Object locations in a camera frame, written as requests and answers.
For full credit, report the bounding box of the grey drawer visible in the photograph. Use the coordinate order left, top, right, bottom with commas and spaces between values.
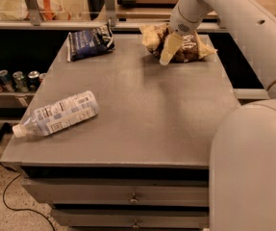
51, 209, 209, 229
22, 179, 209, 207

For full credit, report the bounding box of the lower grey drawer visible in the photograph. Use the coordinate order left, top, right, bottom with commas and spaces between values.
51, 209, 209, 229

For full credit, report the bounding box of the brown chip bag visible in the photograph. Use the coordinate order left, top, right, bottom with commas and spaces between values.
139, 23, 216, 63

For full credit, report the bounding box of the black floor cable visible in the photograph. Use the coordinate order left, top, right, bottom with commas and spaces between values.
0, 125, 57, 231

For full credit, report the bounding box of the blue soda can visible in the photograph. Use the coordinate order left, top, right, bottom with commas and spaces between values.
0, 69, 14, 92

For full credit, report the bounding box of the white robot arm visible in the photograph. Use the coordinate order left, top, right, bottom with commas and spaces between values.
160, 0, 276, 231

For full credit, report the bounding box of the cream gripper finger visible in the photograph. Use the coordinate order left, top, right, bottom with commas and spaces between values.
160, 33, 183, 65

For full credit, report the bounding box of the blue chip bag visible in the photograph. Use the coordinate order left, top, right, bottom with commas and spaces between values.
67, 24, 114, 62

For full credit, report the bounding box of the dark green soda can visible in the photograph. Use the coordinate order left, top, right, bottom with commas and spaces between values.
28, 70, 39, 90

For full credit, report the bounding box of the clear plastic water bottle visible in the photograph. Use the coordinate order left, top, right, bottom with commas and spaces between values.
13, 90, 99, 138

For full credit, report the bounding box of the upper grey drawer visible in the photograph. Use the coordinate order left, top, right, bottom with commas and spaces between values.
22, 179, 209, 207

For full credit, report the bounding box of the red soda can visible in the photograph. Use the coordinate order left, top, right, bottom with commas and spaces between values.
38, 73, 46, 84

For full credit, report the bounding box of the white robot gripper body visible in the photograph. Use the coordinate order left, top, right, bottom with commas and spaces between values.
169, 0, 213, 36

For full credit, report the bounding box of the grey drawer cabinet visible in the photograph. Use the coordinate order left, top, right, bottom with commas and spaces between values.
0, 33, 241, 231

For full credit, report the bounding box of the white orange plastic bag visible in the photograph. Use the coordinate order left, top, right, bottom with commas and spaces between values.
0, 0, 71, 20

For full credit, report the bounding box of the grey metal shelf rail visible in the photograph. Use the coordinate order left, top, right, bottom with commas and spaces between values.
0, 0, 235, 35

